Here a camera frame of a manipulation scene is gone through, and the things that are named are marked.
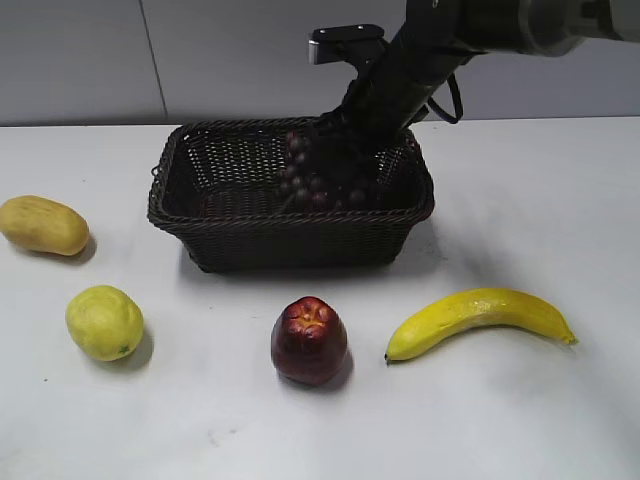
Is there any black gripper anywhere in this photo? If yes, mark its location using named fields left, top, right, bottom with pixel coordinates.
left=315, top=37, right=453, bottom=157

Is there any purple grape bunch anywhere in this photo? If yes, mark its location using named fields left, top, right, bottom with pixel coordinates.
left=278, top=131, right=379, bottom=212

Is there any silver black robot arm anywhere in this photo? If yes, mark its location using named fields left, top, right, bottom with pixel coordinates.
left=309, top=0, right=639, bottom=157

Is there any dark woven wicker basket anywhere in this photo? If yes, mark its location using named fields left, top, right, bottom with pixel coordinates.
left=148, top=117, right=435, bottom=273

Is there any yellow banana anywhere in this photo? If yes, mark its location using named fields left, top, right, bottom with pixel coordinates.
left=385, top=288, right=578, bottom=363

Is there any dark red apple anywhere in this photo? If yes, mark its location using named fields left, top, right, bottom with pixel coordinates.
left=271, top=296, right=348, bottom=386

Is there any yellow-green lemon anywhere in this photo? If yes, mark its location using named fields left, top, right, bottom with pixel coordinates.
left=65, top=285, right=144, bottom=362

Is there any tan potato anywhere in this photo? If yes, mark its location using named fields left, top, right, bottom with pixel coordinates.
left=1, top=195, right=90, bottom=256

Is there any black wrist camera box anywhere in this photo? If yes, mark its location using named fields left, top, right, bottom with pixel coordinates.
left=308, top=23, right=386, bottom=69

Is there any black cable loop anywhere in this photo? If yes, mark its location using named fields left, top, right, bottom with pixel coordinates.
left=425, top=73, right=463, bottom=125

